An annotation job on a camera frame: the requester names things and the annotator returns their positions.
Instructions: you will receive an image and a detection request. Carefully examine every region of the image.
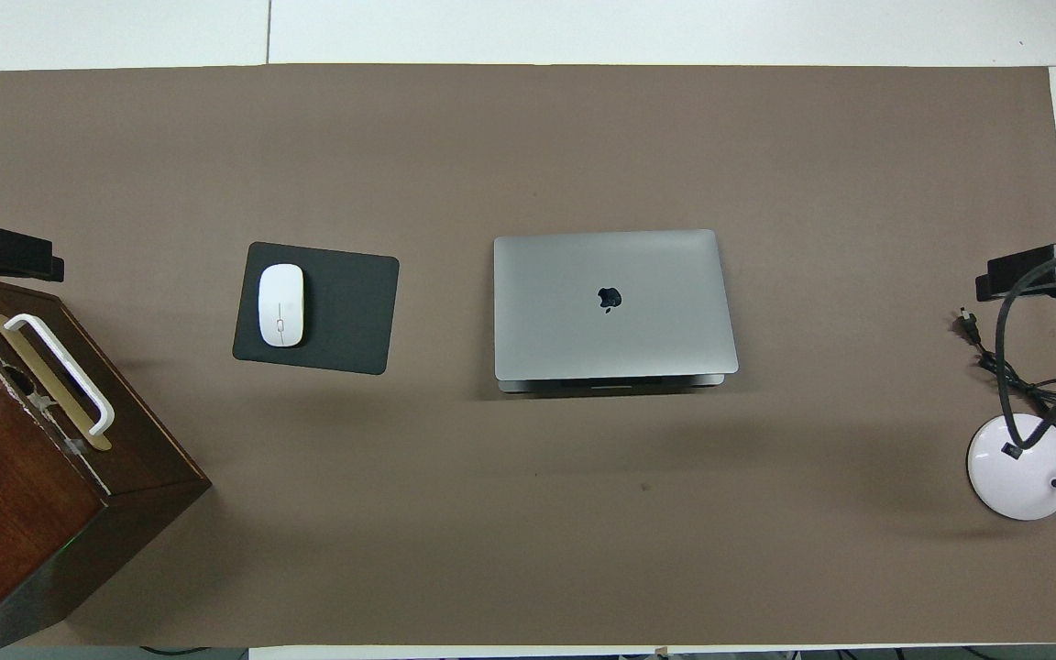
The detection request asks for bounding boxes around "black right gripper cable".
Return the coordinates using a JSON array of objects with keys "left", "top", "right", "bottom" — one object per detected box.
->
[{"left": 995, "top": 243, "right": 1056, "bottom": 459}]

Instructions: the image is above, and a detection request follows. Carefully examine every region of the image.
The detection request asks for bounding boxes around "white desk lamp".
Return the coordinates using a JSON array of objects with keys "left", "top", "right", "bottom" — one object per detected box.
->
[{"left": 966, "top": 348, "right": 1056, "bottom": 522}]

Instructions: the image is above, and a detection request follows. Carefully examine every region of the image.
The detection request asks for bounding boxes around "black lamp power cable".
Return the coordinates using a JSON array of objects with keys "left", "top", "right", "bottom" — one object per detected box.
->
[{"left": 957, "top": 308, "right": 1056, "bottom": 434}]

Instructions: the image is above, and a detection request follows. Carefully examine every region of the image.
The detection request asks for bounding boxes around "silver grey laptop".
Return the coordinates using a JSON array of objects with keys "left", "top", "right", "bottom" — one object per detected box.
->
[{"left": 493, "top": 229, "right": 740, "bottom": 394}]

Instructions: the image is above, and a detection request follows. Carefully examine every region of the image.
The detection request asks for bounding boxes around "white computer mouse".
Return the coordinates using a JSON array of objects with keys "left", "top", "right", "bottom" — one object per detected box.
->
[{"left": 258, "top": 263, "right": 306, "bottom": 348}]

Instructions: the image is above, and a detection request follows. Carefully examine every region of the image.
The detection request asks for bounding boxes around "brown paper table mat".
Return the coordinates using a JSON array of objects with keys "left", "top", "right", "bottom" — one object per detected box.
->
[{"left": 0, "top": 64, "right": 1056, "bottom": 647}]

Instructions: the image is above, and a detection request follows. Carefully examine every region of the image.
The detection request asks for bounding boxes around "dark brown wooden box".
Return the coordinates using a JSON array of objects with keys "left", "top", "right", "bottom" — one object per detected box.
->
[{"left": 0, "top": 275, "right": 213, "bottom": 659}]

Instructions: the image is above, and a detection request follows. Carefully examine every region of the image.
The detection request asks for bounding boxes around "white box handle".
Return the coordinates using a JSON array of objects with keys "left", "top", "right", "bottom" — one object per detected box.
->
[{"left": 3, "top": 313, "right": 116, "bottom": 437}]

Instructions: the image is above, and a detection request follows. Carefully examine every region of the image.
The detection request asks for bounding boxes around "black mouse pad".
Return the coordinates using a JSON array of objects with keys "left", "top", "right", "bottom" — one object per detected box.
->
[{"left": 232, "top": 241, "right": 401, "bottom": 376}]

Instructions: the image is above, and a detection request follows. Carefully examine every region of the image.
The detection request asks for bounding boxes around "gold handle backplate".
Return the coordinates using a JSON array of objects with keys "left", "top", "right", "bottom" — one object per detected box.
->
[{"left": 0, "top": 312, "right": 114, "bottom": 452}]

